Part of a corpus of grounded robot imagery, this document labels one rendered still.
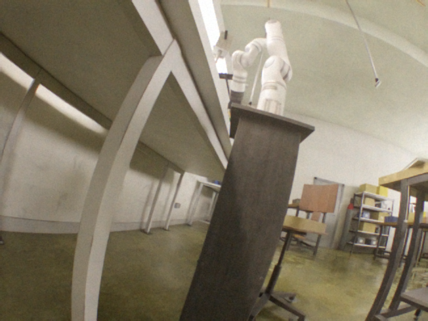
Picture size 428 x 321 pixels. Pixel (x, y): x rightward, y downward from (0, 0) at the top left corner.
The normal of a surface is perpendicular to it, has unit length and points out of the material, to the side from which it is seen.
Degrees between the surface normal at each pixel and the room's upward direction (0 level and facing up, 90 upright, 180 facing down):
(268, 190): 90
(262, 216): 90
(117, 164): 90
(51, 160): 90
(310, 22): 180
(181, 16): 180
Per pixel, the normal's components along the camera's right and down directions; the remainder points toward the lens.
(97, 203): -0.18, -0.27
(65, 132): 0.94, 0.23
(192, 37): -0.29, 0.93
